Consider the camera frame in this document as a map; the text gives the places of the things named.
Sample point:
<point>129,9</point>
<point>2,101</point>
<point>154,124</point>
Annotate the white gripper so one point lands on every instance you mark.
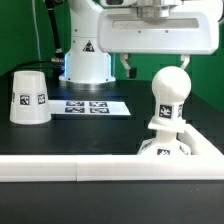
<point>186,30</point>

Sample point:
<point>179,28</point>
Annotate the white lamp bulb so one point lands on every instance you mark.
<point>170,86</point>

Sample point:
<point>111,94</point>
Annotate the white lamp base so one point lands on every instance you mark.
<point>165,143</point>

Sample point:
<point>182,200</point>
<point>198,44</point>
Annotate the white lamp shade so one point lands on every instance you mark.
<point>29,104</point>

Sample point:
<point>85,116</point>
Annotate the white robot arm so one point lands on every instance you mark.
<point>86,65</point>

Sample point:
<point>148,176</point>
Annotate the white L-shaped fence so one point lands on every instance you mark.
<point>205,163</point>

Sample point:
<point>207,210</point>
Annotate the white marker sheet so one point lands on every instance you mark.
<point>114,108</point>

